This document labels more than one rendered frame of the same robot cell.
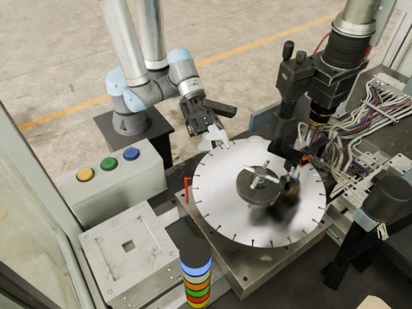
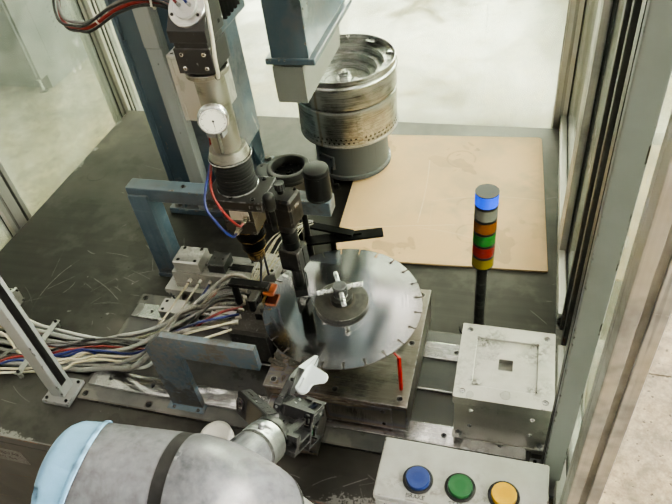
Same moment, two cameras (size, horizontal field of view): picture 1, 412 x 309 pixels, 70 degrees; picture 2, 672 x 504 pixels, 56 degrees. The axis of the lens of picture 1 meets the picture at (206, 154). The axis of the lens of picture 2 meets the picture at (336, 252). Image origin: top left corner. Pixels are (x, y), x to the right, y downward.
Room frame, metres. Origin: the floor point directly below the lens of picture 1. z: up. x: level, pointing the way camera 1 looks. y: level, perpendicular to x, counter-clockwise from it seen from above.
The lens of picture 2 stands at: (0.95, 0.59, 1.91)
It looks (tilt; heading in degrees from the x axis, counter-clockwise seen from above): 43 degrees down; 235
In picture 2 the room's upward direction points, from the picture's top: 9 degrees counter-clockwise
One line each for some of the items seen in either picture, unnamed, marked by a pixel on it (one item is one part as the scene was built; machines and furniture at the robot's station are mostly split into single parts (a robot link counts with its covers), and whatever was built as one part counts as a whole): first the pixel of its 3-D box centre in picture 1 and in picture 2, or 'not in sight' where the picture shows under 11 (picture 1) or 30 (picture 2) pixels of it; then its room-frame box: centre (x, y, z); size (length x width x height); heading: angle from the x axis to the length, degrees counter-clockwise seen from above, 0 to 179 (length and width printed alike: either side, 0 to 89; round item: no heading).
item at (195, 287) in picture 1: (196, 273); (485, 222); (0.17, 0.01, 1.08); 0.05 x 0.04 x 0.03; 34
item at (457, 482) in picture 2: (109, 164); (460, 487); (0.55, 0.28, 0.90); 0.04 x 0.04 x 0.02
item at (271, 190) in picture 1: (258, 181); (341, 299); (0.44, -0.13, 0.96); 0.11 x 0.11 x 0.03
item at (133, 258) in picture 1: (134, 258); (502, 387); (0.30, 0.18, 0.82); 0.18 x 0.18 x 0.15; 34
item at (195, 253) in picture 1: (195, 256); (486, 197); (0.17, 0.01, 1.14); 0.05 x 0.04 x 0.03; 34
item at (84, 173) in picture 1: (85, 175); (503, 496); (0.51, 0.34, 0.90); 0.04 x 0.04 x 0.02
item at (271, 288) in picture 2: (311, 153); (254, 294); (0.55, -0.29, 0.95); 0.10 x 0.03 x 0.07; 124
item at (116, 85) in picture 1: (125, 87); not in sight; (0.90, 0.29, 0.91); 0.13 x 0.12 x 0.14; 128
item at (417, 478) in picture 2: (131, 154); (417, 479); (0.59, 0.22, 0.90); 0.04 x 0.04 x 0.02
